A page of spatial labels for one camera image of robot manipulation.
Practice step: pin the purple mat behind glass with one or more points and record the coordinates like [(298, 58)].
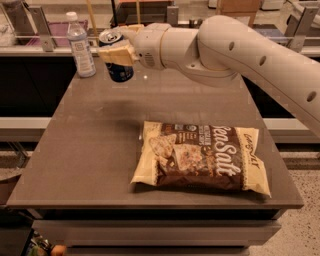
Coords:
[(58, 31)]

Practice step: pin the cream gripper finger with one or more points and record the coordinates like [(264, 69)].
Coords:
[(130, 31), (121, 55)]

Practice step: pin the left metal railing bracket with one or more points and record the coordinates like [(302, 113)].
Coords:
[(43, 31)]

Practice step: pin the centre metal railing bracket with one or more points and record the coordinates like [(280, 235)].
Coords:
[(172, 15)]

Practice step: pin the cardboard box with label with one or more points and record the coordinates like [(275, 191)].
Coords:
[(244, 10)]

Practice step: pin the blue pepsi can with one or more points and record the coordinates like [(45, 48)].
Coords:
[(117, 73)]

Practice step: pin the yellow wooden stick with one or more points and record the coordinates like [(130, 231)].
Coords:
[(91, 14)]

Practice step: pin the right metal railing bracket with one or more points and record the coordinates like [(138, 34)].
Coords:
[(297, 29)]

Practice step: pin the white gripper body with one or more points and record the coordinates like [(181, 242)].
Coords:
[(146, 45)]

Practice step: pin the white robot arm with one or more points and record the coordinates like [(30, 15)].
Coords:
[(218, 50)]

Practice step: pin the sea salt chips bag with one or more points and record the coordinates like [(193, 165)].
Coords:
[(201, 156)]

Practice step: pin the metal railing bracket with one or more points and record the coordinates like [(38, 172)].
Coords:
[(172, 15), (297, 29), (43, 31)]

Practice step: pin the clear plastic water bottle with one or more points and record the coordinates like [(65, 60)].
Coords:
[(80, 46)]

